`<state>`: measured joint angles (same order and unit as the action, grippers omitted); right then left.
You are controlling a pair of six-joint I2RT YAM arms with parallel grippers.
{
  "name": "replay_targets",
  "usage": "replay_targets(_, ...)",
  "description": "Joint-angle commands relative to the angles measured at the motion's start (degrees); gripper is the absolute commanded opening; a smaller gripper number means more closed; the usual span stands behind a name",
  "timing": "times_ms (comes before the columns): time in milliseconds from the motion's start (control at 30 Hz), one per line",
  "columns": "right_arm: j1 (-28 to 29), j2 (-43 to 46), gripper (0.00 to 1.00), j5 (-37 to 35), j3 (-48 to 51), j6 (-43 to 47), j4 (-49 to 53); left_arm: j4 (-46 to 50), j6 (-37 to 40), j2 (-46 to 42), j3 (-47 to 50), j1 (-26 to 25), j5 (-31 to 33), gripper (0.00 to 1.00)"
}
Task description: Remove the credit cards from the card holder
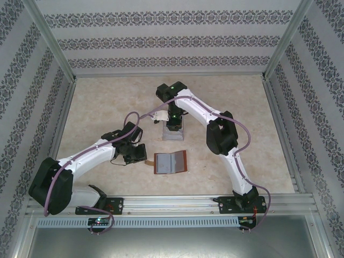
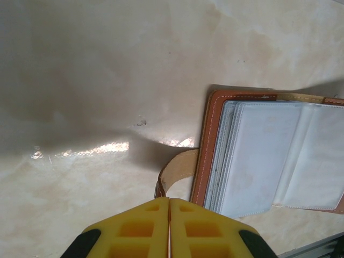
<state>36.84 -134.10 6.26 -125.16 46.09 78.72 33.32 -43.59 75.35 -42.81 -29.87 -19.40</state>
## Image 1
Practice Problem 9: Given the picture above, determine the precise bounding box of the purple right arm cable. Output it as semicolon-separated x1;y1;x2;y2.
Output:
145;92;272;234

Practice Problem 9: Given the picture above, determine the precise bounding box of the aluminium mounting rail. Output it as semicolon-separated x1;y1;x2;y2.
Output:
25;195;318;216

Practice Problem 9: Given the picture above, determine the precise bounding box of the silver credit card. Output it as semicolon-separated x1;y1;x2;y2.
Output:
163;128;185;141

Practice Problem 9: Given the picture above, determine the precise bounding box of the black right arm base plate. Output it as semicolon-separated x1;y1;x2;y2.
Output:
213;196;266;215

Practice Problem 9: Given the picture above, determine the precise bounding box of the clear acrylic box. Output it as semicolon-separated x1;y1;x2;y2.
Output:
162;118;185;142

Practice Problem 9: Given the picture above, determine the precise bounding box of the grey slotted cable duct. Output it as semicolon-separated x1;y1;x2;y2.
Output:
36;217;240;228

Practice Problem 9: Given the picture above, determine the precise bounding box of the brown leather card holder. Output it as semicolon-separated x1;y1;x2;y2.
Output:
145;150;189;175

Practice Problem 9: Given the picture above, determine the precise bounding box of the aluminium frame post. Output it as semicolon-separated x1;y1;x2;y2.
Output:
262;0;315;81
23;0;77;84

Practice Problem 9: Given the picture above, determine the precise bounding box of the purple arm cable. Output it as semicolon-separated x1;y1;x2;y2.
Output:
42;111;140;235
145;92;272;234

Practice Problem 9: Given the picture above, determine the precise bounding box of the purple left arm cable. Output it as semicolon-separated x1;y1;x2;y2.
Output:
42;111;140;235

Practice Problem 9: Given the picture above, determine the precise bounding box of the grey metal panel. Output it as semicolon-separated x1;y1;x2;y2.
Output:
26;227;319;258

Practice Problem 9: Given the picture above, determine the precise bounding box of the aluminium side rail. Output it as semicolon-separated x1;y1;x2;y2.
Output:
37;79;77;197
262;76;306;194

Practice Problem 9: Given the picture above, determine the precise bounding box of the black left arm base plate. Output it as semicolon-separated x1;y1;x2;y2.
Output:
75;197;124;216

